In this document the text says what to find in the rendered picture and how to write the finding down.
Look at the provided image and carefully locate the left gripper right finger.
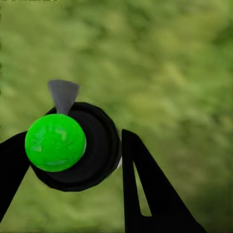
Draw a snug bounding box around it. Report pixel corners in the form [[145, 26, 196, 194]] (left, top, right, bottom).
[[121, 129, 204, 233]]

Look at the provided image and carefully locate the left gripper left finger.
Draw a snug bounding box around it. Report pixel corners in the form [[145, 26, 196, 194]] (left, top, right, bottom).
[[0, 132, 31, 223]]

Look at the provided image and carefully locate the pesticide atomizer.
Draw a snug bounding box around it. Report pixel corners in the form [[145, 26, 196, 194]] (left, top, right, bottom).
[[25, 80, 123, 192]]

